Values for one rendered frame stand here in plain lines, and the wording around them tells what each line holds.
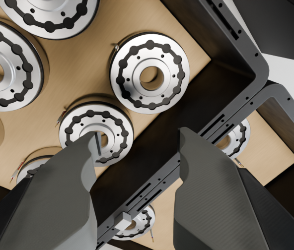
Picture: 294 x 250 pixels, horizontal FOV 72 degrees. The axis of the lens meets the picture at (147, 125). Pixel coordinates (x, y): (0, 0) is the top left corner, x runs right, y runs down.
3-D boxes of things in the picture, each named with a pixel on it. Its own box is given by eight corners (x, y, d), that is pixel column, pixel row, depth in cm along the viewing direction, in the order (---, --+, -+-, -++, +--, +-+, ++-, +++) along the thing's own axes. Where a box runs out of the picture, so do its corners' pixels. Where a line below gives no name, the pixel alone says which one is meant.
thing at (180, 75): (148, 12, 22) (149, 12, 22) (203, 72, 26) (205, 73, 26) (93, 81, 25) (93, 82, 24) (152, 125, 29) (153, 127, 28)
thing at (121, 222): (122, 211, 25) (122, 218, 24) (131, 215, 26) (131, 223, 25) (113, 219, 26) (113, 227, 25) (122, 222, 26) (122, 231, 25)
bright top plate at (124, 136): (84, 88, 25) (83, 89, 24) (147, 127, 29) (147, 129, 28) (46, 145, 28) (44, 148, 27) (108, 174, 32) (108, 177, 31)
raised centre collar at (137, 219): (131, 233, 38) (131, 236, 38) (109, 226, 37) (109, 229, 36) (146, 218, 37) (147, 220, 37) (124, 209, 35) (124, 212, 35)
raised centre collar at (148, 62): (150, 48, 24) (150, 48, 23) (178, 75, 26) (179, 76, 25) (123, 79, 25) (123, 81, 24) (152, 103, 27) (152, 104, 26)
